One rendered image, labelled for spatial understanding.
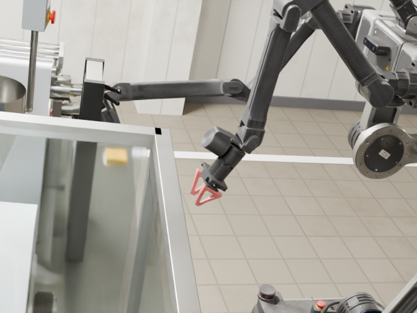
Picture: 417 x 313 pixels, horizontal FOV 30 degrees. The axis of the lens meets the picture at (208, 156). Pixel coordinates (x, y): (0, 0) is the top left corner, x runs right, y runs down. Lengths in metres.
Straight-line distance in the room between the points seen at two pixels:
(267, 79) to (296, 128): 3.29
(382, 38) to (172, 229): 1.56
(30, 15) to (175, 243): 0.77
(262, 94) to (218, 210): 2.17
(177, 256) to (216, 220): 3.11
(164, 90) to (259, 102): 0.45
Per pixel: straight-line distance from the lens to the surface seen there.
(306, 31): 2.65
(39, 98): 2.03
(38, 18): 1.70
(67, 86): 2.10
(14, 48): 2.06
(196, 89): 2.53
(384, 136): 2.59
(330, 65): 5.69
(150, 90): 2.49
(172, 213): 1.14
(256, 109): 2.15
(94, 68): 2.01
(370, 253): 4.25
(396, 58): 2.47
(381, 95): 2.25
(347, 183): 4.86
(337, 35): 2.14
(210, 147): 2.17
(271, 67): 2.11
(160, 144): 1.33
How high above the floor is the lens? 2.21
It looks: 28 degrees down
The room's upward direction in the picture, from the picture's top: 11 degrees clockwise
